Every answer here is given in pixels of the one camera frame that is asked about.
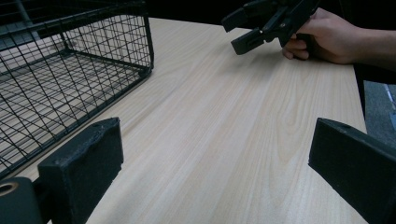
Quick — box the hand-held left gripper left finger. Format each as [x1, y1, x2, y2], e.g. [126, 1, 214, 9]
[36, 117, 125, 224]

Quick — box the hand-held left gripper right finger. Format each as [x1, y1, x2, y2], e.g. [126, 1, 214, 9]
[307, 117, 396, 224]

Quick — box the black wire basket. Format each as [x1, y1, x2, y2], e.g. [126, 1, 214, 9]
[0, 0, 155, 181]

